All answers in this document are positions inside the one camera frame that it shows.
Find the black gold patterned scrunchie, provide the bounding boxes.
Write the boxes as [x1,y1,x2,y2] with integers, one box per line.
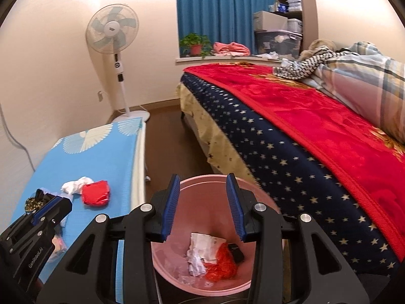
[24,189,54,213]

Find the white tissue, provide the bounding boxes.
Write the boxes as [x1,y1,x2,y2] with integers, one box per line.
[60,176,94,195]

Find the red plastic ball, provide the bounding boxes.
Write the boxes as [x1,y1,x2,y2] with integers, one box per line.
[82,180,110,207]

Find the orange red plastic bag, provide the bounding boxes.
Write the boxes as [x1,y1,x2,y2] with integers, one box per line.
[204,242,237,282]

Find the pink plastic trash bin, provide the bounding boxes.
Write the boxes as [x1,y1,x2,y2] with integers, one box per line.
[151,174,284,297]

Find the white green printed paper wrapper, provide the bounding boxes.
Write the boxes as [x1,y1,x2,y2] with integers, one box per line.
[187,233,227,264]

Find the white foam bubble sheet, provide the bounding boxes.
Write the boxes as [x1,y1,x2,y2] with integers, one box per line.
[49,192,74,262]

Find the navy star bed cover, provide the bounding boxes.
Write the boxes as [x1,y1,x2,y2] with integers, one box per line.
[181,72,402,277]

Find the red floral blanket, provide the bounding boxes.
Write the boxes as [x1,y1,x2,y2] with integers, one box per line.
[184,63,404,258]

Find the beige star bed skirt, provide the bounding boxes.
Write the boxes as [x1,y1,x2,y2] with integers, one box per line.
[176,82,257,185]

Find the plaid quilt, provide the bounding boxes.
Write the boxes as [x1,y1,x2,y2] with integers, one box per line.
[302,42,404,143]

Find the striped black white garment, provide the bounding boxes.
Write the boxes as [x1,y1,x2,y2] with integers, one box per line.
[273,47,353,80]

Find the beige plush toy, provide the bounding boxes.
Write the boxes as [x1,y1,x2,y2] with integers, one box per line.
[299,39,336,61]

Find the clear plastic storage bin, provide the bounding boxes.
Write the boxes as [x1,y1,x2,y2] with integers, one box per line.
[255,30,302,59]

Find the white standing fan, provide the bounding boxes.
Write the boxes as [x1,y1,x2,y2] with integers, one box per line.
[85,4,150,122]

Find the pink folded clothes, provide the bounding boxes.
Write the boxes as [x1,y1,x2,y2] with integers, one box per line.
[213,42,251,57]

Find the potted green plant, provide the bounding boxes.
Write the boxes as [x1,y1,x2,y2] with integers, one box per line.
[179,32,212,57]

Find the cardboard storage box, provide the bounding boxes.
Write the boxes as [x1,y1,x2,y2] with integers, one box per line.
[253,11,288,32]

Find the wooden bookshelf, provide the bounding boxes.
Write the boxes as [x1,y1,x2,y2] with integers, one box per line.
[276,0,319,50]

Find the blue window curtain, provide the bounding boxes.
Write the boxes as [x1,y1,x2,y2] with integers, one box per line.
[176,0,275,53]

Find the grey wall cable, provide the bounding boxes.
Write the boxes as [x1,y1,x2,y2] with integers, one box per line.
[0,101,36,173]

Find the wall power outlet plug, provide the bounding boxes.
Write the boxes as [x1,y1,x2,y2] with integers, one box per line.
[97,91,108,102]

